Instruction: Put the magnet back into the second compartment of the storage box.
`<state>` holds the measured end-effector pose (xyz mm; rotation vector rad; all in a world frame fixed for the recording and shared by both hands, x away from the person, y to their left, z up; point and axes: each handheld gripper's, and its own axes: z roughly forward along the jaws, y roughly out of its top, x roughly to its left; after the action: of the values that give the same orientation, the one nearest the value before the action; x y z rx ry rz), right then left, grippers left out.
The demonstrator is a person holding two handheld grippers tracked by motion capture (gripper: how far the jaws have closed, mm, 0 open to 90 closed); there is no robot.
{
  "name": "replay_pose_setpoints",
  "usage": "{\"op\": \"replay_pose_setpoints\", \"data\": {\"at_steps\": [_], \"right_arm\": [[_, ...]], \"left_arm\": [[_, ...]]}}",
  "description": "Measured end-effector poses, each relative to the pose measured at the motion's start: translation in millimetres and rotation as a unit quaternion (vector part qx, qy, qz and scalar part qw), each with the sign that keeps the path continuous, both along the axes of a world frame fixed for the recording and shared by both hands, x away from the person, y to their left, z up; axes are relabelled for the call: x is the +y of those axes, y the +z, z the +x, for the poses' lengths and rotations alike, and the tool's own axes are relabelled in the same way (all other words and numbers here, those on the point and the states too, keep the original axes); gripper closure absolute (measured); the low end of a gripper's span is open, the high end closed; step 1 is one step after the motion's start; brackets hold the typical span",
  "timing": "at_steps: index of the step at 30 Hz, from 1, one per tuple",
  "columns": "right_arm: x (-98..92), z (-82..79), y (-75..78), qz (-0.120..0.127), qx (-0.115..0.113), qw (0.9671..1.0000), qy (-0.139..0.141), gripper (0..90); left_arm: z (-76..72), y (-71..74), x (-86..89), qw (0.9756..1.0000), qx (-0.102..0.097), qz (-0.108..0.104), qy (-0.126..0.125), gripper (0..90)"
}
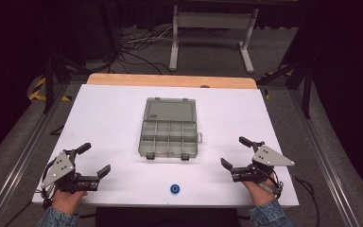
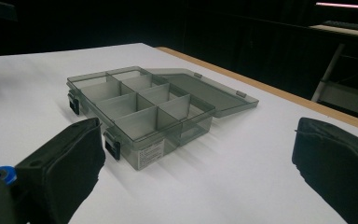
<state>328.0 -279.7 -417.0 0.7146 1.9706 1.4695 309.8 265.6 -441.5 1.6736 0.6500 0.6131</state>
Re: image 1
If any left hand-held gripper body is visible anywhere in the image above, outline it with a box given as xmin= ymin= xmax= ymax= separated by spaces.
xmin=41 ymin=148 xmax=100 ymax=194

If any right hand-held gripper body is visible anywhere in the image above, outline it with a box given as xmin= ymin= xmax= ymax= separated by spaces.
xmin=231 ymin=141 xmax=296 ymax=184

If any person's left hand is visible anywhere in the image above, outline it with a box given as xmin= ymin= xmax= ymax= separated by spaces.
xmin=52 ymin=189 xmax=88 ymax=216

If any person's right hand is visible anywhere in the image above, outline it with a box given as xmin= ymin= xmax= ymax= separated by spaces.
xmin=242 ymin=178 xmax=279 ymax=208

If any small blue round wheel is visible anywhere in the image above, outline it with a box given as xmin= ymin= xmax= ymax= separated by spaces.
xmin=169 ymin=183 xmax=182 ymax=196

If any clear plastic compartment box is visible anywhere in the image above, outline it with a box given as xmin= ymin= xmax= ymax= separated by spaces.
xmin=137 ymin=96 xmax=203 ymax=162

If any yellow black hazard tape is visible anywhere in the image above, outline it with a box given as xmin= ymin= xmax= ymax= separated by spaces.
xmin=27 ymin=76 xmax=73 ymax=102

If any black metal stand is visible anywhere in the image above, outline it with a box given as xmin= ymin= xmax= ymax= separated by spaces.
xmin=37 ymin=0 xmax=93 ymax=115
xmin=257 ymin=18 xmax=316 ymax=120

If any wooden table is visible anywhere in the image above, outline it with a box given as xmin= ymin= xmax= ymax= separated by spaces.
xmin=86 ymin=73 xmax=258 ymax=90

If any grey metal stand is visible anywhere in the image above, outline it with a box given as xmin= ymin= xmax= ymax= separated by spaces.
xmin=168 ymin=4 xmax=260 ymax=75

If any aluminium floor rail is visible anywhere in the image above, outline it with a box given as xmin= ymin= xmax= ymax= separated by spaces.
xmin=0 ymin=82 xmax=72 ymax=227
xmin=286 ymin=88 xmax=363 ymax=227

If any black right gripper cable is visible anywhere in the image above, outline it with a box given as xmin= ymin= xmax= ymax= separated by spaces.
xmin=291 ymin=174 xmax=321 ymax=227

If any bundle of floor cables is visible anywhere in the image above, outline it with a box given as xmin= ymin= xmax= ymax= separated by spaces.
xmin=108 ymin=25 xmax=175 ymax=76

